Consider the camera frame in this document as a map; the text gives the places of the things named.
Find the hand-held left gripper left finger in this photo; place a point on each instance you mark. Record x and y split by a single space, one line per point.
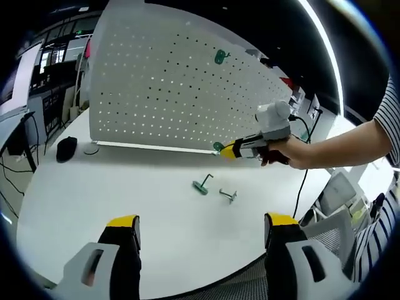
106 268

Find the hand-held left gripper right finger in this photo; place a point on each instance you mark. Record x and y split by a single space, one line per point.
290 268

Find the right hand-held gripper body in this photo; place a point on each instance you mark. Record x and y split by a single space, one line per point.
275 120

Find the green hook assembly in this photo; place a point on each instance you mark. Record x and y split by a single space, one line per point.
219 57
217 146
200 187

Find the grey metal hook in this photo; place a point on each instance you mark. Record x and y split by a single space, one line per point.
229 196

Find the white perforated mounting plate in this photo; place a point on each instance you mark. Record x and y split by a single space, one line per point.
156 93

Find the person's right hand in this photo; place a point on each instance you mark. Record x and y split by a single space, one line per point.
293 153

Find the black mesh chair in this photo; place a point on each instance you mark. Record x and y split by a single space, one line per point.
247 281

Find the ceiling light strip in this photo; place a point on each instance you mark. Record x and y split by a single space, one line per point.
331 53

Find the grey office chair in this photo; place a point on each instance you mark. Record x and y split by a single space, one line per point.
340 193

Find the black computer mouse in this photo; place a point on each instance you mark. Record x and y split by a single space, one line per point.
66 149

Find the side desk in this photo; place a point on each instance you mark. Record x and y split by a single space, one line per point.
12 117

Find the pink object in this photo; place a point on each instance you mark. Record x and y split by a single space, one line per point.
88 50

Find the large display screen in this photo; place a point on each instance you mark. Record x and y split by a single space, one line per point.
29 75

